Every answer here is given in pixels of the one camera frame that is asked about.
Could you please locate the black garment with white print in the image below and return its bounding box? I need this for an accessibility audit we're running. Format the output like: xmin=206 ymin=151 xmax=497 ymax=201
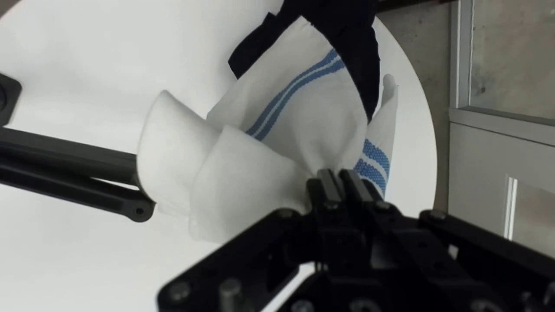
xmin=227 ymin=0 xmax=379 ymax=118

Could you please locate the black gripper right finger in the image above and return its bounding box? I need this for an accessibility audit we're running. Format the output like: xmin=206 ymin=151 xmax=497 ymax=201
xmin=339 ymin=170 xmax=555 ymax=312

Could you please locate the white blue-striped tea towel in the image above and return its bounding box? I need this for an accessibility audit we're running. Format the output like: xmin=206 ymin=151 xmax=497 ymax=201
xmin=137 ymin=18 xmax=398 ymax=243

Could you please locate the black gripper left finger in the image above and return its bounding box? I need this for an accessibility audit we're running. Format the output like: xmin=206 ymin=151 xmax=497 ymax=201
xmin=157 ymin=170 xmax=343 ymax=312

